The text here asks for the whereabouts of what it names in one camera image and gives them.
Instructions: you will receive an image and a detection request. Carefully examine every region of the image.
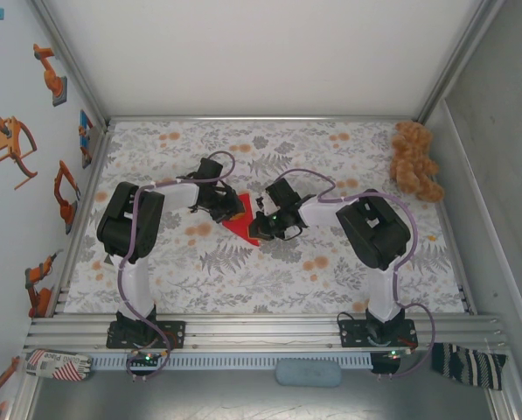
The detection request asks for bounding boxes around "red paper sheet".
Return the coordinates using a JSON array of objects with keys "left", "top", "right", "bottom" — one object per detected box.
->
[{"left": 219, "top": 193, "right": 261, "bottom": 247}]

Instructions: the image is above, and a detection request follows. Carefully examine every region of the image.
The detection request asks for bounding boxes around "floral patterned table mat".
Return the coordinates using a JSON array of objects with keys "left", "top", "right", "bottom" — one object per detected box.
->
[{"left": 63, "top": 120, "right": 468, "bottom": 315}]

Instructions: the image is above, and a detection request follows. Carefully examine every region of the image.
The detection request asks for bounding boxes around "brown teddy bear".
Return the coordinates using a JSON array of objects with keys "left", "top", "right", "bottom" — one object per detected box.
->
[{"left": 389, "top": 121, "right": 446, "bottom": 202}]

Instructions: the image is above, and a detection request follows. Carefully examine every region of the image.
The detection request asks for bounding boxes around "blue and orange sticker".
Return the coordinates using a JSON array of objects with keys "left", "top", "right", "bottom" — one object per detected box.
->
[{"left": 77, "top": 108, "right": 95, "bottom": 170}]

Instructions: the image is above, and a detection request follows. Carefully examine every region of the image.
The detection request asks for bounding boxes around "grey-blue sponge block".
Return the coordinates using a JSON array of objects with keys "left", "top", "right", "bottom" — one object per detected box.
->
[{"left": 274, "top": 357, "right": 343, "bottom": 389}]

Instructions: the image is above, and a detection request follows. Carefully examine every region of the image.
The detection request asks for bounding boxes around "orange claw machine sticker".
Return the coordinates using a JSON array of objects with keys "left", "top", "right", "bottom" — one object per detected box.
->
[{"left": 0, "top": 115, "right": 40, "bottom": 191}]

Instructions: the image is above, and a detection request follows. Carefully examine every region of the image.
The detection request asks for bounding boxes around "red white printed bag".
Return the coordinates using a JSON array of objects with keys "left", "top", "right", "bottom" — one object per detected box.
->
[{"left": 22, "top": 348, "right": 94, "bottom": 382}]

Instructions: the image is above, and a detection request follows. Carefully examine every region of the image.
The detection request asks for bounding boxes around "black white striped sock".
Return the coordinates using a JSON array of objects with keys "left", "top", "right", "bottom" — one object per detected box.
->
[{"left": 430, "top": 342, "right": 509, "bottom": 391}]

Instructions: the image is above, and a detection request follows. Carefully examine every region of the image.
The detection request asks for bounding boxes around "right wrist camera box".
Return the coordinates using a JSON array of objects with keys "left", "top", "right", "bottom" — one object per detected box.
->
[{"left": 255, "top": 178, "right": 300, "bottom": 214}]

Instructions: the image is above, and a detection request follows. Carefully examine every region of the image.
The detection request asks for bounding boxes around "purple cable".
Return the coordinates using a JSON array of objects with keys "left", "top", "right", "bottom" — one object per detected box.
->
[
  {"left": 274, "top": 168, "right": 439, "bottom": 380},
  {"left": 116, "top": 150, "right": 237, "bottom": 382}
]

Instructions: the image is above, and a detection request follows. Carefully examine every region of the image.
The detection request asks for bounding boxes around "thin aluminium frame rail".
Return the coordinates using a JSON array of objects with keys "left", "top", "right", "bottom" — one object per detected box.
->
[{"left": 105, "top": 115, "right": 421, "bottom": 124}]

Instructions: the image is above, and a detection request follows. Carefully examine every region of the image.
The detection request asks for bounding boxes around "wide aluminium rail beam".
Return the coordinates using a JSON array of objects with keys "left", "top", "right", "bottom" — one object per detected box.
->
[{"left": 24, "top": 312, "right": 509, "bottom": 351}]

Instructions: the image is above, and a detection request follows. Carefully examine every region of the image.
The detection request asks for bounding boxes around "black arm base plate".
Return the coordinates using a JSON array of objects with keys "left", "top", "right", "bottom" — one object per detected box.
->
[
  {"left": 338, "top": 318, "right": 418, "bottom": 349},
  {"left": 106, "top": 320, "right": 187, "bottom": 350}
]

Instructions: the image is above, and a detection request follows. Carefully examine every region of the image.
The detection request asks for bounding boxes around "white slotted cable duct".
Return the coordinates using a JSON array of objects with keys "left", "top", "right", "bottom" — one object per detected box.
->
[{"left": 89, "top": 352, "right": 374, "bottom": 369}]

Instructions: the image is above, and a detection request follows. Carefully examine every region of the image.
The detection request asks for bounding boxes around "aluminium frame post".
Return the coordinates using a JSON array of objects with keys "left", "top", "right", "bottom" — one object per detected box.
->
[
  {"left": 483, "top": 384, "right": 522, "bottom": 420},
  {"left": 413, "top": 0, "right": 505, "bottom": 123},
  {"left": 6, "top": 374, "right": 41, "bottom": 420},
  {"left": 27, "top": 0, "right": 112, "bottom": 132}
]

